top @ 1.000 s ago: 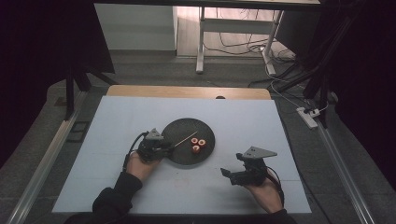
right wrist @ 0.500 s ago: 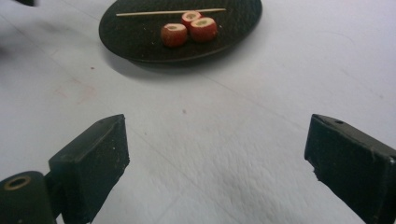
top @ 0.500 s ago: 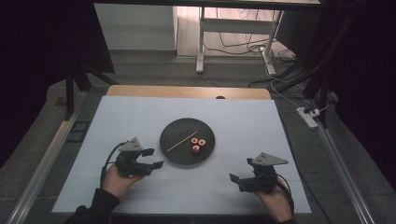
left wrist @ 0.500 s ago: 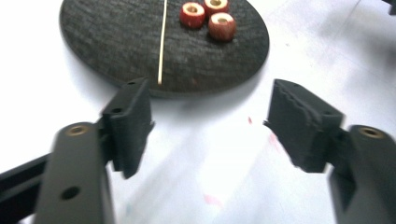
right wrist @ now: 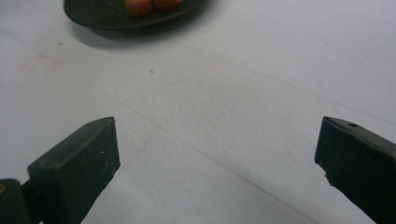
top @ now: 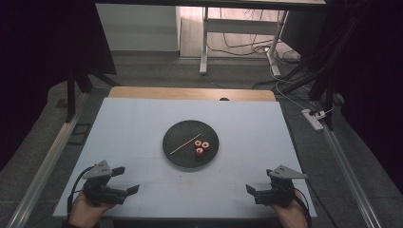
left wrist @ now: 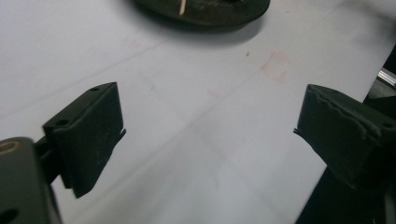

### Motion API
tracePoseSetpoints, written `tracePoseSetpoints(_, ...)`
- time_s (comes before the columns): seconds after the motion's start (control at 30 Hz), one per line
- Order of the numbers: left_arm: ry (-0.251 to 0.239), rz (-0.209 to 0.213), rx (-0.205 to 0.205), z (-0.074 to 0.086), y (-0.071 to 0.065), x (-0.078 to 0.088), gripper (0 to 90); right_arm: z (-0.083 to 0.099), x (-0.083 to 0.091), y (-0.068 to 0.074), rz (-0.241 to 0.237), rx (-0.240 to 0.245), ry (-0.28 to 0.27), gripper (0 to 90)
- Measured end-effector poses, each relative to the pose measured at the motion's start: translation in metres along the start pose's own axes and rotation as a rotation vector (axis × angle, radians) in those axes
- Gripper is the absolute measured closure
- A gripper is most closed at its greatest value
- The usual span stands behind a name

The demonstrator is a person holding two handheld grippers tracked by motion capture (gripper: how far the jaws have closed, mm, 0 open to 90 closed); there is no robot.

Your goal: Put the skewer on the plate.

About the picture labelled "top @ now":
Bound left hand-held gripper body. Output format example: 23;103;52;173
83;160;127;207

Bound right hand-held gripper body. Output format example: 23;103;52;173
255;164;308;207

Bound round black plate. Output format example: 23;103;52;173
162;120;220;169

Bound thin wooden skewer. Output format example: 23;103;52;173
169;133;202;156

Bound person's right hand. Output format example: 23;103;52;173
271;191;310;228

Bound person's left hand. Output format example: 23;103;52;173
67;192;115;228

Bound white table mat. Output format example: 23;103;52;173
52;97;317;219

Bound dark floor hatch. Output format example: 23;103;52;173
67;123;93;146

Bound white power strip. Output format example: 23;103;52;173
301;108;326;132

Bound wooden table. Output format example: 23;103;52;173
107;85;277;103

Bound black tripod stand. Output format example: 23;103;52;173
65;65;122;124
278;12;345;131

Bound black curtain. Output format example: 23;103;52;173
0;0;118;172
279;0;403;194

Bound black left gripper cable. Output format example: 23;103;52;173
66;165;95;220

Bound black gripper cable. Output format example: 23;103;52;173
66;165;95;220
294;188;314;228

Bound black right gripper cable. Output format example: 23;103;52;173
294;188;314;228

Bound metal floor rail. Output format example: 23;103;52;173
6;92;90;228
312;100;384;228

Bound white power cable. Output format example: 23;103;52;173
269;47;336;116

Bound tangle of black floor cables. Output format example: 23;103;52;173
207;8;305;90

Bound white desk frame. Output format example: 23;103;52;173
199;7;290;77

